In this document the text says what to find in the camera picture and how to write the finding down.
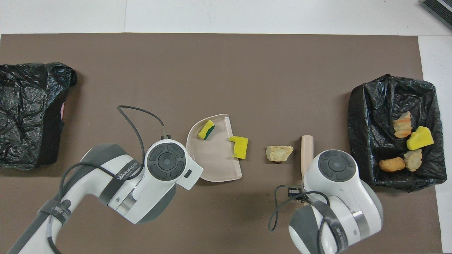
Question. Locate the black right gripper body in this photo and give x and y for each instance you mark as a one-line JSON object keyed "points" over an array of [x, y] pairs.
{"points": [[293, 192]]}

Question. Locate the beige brush with black bristles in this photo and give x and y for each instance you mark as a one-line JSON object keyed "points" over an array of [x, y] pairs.
{"points": [[307, 151]]}

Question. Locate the notched yellow sponge piece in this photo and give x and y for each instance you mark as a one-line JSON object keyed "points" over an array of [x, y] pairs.
{"points": [[241, 148]]}

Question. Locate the beige plastic dustpan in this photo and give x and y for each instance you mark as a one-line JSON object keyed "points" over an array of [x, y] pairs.
{"points": [[215, 162]]}

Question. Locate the oval beige bread chunk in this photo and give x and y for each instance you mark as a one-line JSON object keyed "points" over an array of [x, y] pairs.
{"points": [[413, 160]]}

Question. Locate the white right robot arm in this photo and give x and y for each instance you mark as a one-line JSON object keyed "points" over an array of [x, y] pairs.
{"points": [[339, 190]]}

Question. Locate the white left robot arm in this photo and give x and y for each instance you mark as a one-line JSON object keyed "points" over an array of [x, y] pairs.
{"points": [[155, 183]]}

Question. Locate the black bag-lined bin with trash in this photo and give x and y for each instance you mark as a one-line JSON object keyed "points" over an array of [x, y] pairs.
{"points": [[374, 116]]}

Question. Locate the empty black bag-lined trash bin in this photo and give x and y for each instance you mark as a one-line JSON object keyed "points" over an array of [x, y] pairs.
{"points": [[21, 116]]}

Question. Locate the orange-brown bread nugget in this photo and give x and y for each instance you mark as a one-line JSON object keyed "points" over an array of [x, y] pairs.
{"points": [[391, 164]]}

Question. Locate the brown table mat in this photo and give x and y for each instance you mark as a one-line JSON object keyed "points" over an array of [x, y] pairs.
{"points": [[247, 70]]}

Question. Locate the dark grey ribbed device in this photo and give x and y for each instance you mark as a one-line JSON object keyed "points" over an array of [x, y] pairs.
{"points": [[439, 10]]}

